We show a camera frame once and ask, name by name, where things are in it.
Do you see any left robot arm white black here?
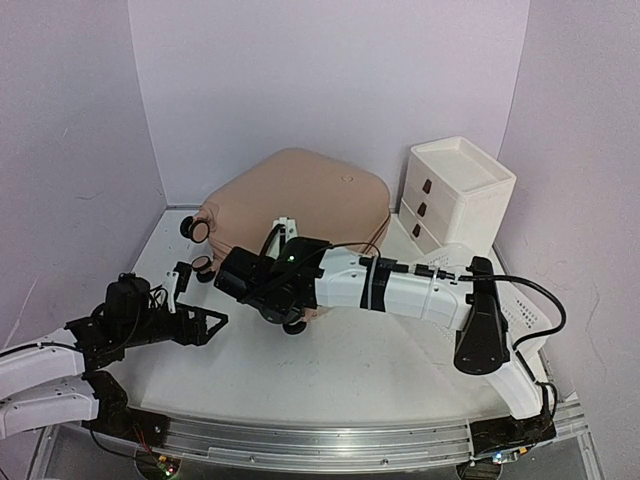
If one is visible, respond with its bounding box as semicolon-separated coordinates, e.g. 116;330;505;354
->
1;304;228;438

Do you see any white three-drawer storage cabinet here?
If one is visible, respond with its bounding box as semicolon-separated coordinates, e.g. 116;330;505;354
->
398;136;516;256

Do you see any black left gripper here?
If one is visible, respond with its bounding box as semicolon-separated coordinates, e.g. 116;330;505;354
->
119;302;227;349

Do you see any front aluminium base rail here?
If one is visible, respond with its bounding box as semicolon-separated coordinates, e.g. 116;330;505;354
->
145;400;599;477

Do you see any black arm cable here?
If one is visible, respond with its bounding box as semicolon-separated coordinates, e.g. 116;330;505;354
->
464;274;569;351
89;429;151;461

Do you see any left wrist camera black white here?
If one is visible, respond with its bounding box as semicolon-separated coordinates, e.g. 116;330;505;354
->
103;259;194;321

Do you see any pink hard-shell suitcase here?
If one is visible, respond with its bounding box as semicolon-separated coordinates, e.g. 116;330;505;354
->
179;146;391;335

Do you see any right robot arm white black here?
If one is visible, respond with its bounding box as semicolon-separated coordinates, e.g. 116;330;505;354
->
218;223;562;450

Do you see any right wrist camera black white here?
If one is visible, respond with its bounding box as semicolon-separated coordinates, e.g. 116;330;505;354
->
214;246;275;303

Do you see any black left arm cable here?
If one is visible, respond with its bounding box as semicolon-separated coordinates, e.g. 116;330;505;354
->
89;429;151;461

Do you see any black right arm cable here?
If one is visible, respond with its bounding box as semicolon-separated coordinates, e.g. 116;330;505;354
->
464;274;569;351

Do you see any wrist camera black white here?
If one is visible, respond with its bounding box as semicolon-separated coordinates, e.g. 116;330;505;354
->
214;246;275;303
103;259;194;321

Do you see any white perforated plastic basket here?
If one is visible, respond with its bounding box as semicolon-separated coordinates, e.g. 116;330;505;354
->
414;242;554;351

